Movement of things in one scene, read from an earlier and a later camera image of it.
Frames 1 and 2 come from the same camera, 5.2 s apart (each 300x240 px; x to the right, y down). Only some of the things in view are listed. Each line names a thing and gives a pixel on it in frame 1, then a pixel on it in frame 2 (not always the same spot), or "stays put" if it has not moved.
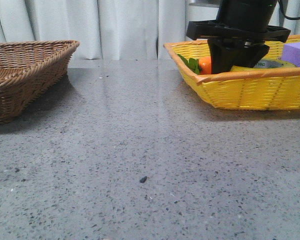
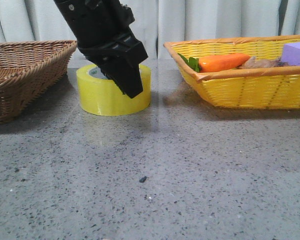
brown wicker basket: [21, 72] stays put
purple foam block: [297, 54] stays put
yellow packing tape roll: [265, 63] to [99, 94]
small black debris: [143, 179] stays put
